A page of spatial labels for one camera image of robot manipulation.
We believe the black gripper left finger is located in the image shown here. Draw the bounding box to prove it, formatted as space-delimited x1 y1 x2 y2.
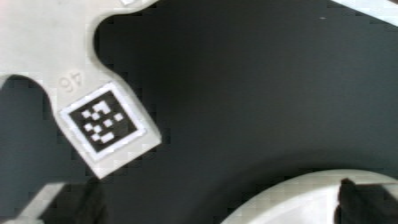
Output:
15 178 110 224

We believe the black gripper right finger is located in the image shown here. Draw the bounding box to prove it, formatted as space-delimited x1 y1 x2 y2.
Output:
333 179 398 224

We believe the white round table top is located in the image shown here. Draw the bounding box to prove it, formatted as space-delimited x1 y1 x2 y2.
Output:
222 169 398 224

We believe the white cross-shaped table base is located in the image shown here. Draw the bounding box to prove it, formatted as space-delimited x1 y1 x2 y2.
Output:
0 0 161 177

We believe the white marker sheet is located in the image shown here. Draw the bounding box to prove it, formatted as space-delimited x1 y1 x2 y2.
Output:
332 0 398 27

